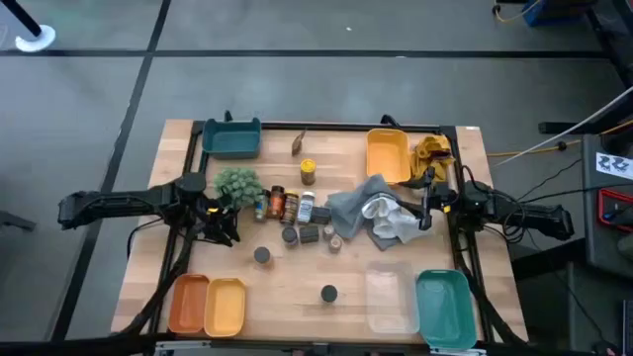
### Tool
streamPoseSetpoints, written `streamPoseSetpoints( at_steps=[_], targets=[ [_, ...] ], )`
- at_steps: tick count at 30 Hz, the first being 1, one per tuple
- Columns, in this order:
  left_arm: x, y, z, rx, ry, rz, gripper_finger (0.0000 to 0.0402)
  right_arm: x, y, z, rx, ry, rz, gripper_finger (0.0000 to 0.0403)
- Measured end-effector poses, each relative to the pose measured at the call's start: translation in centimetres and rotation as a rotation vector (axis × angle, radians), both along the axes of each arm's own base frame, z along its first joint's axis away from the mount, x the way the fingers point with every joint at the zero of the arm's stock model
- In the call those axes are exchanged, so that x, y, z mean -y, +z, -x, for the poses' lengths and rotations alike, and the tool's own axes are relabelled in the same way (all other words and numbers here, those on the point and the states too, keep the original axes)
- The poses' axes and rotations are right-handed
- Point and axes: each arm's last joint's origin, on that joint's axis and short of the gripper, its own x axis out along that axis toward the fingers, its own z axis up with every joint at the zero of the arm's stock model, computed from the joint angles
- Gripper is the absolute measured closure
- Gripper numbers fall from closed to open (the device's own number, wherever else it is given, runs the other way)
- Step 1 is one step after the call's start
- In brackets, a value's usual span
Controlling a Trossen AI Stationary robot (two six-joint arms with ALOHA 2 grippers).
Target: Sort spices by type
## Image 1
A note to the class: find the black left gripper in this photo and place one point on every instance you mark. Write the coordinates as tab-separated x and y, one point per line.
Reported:
215	217

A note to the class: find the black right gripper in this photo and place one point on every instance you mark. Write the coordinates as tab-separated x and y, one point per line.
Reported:
440	200

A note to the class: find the dark brown spice jar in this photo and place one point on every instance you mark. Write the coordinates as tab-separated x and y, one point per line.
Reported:
290	208

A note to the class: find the black spice tin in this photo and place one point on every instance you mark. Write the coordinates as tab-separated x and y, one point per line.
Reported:
321	215
309	234

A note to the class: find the small glass spice jar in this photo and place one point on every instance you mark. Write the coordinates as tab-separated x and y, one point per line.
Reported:
329	231
335	243

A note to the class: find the yellow lid spice jar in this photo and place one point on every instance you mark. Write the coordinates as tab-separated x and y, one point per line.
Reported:
308	170

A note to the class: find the clear plastic bin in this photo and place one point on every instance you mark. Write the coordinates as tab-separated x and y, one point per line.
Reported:
391	299

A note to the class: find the small brown spice bottle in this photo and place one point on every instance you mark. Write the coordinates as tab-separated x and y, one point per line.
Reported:
298	143

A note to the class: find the purple label black lid jar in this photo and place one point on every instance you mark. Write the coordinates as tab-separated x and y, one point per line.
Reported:
329	293

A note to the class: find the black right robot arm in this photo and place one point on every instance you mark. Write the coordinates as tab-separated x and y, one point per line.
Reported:
544	220

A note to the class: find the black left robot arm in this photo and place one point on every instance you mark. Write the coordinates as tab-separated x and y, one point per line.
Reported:
99	205

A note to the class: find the white cloth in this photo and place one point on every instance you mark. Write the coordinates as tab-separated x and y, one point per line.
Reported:
390	220

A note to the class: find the grey round puck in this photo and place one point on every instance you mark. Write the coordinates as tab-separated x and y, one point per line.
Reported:
262	255

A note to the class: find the green artificial succulent plant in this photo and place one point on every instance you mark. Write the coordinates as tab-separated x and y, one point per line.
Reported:
238	185

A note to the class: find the mustard yellow cloth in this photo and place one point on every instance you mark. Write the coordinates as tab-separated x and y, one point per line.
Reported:
432	153

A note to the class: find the yellow plastic bin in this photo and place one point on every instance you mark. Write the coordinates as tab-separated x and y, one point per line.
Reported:
388	155
225	307

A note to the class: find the grey cloth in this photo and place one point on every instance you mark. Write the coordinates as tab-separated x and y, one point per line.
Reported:
346	207

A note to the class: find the orange plastic bin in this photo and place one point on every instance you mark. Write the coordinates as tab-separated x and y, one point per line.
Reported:
189	304

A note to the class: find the dark teal plastic bin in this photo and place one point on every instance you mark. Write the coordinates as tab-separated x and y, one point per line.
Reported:
230	141

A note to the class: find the teal green plastic bin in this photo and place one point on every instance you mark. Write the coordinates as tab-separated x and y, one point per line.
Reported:
445	311

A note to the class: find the grey cabinet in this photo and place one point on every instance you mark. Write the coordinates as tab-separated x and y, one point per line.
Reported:
593	247

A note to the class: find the red device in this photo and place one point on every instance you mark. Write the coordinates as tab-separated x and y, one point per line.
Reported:
605	207

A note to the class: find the white printed sticker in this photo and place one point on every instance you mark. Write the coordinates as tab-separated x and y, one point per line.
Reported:
613	165

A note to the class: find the grey chair leg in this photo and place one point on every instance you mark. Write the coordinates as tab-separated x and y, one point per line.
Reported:
17	221

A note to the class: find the blue box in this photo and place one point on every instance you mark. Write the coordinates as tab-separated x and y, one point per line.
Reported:
554	11

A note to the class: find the black metal table frame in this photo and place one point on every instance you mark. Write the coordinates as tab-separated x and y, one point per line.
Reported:
321	126

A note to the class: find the silver aluminium rail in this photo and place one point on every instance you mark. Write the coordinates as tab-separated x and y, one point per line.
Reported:
247	346

